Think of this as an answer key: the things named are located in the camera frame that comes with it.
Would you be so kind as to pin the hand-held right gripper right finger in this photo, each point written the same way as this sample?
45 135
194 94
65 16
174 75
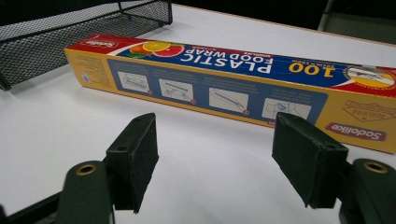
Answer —
311 161

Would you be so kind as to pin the grey chair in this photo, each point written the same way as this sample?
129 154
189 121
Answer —
358 21

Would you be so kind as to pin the long plastic wrap box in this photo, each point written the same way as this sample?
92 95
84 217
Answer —
218 84

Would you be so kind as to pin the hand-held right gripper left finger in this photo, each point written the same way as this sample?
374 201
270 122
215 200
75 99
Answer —
130 161

